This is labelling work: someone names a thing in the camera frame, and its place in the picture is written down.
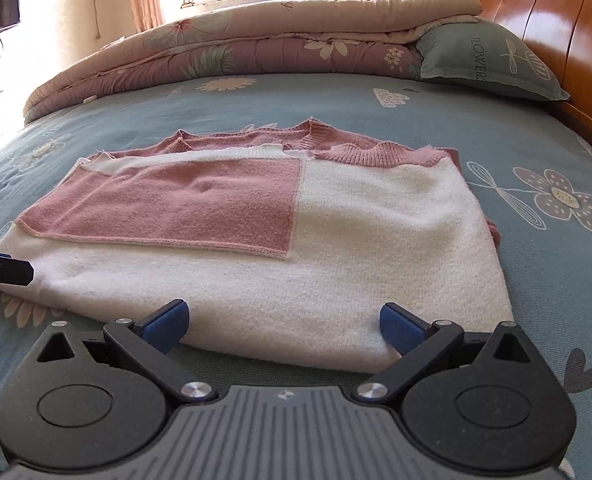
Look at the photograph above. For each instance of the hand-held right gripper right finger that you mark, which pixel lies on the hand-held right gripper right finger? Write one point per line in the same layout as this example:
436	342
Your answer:
401	327

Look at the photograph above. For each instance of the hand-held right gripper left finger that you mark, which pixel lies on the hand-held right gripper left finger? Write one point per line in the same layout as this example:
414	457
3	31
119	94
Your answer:
168	326

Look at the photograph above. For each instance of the pink and cream knit sweater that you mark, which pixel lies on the pink and cream knit sweater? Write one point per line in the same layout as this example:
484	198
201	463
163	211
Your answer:
376	240

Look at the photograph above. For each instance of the blue floral bed sheet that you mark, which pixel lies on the blue floral bed sheet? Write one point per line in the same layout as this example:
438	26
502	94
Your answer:
551	285

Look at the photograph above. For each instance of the small white object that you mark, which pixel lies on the small white object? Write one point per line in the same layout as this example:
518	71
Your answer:
89	99

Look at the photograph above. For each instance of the grey-green floral pillow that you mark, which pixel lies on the grey-green floral pillow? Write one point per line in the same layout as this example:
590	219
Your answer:
481	57

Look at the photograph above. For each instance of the pink floral folded quilt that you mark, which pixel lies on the pink floral folded quilt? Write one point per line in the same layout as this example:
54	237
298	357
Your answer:
251	55

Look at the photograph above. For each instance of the wooden bed headboard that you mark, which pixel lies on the wooden bed headboard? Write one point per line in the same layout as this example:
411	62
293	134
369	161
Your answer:
576	35

